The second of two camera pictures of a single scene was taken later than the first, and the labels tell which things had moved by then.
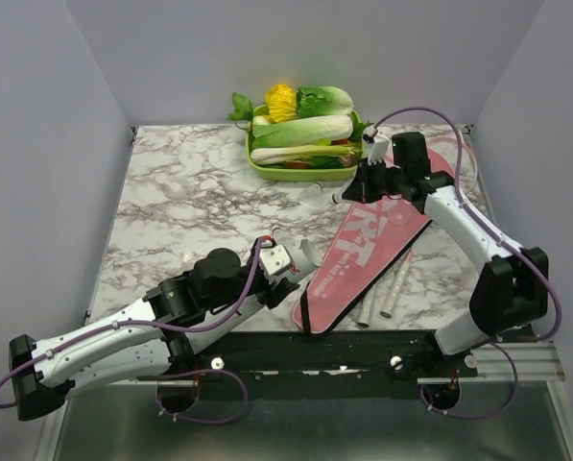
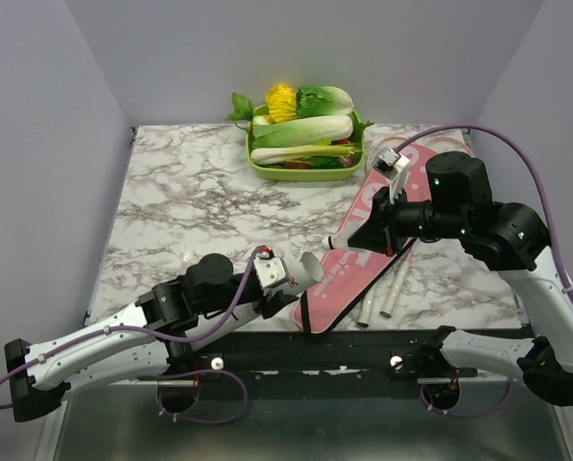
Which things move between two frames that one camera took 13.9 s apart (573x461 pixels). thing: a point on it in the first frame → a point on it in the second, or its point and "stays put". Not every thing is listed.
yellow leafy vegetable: x=282 y=104 stays put
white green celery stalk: x=280 y=155 stays put
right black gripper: x=361 y=183 → x=388 y=219
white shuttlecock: x=313 y=191 → x=339 y=240
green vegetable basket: x=282 y=174 stays put
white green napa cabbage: x=296 y=130 stays put
